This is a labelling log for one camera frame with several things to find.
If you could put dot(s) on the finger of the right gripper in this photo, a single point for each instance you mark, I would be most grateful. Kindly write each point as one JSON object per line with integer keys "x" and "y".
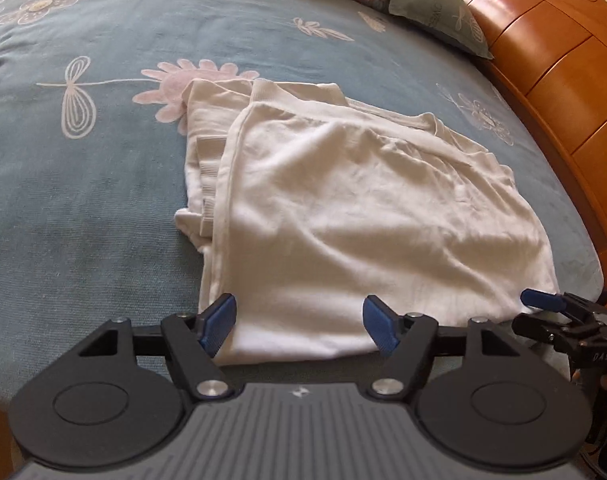
{"x": 570, "y": 305}
{"x": 560, "y": 336}

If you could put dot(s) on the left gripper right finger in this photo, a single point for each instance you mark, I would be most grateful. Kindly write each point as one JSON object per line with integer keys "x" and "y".
{"x": 475, "y": 392}

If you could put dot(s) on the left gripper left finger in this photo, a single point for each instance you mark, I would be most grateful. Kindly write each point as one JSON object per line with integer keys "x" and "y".
{"x": 124, "y": 390}

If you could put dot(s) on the white printed sweatshirt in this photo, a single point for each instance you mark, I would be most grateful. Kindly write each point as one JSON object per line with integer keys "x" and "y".
{"x": 304, "y": 202}

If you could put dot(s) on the orange wooden headboard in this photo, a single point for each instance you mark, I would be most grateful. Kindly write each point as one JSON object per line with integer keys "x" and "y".
{"x": 550, "y": 63}

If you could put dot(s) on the grey-green pillow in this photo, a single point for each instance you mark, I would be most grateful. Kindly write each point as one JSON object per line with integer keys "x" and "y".
{"x": 451, "y": 21}

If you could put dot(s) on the blue floral bed sheet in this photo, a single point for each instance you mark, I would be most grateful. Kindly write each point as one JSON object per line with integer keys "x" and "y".
{"x": 92, "y": 156}

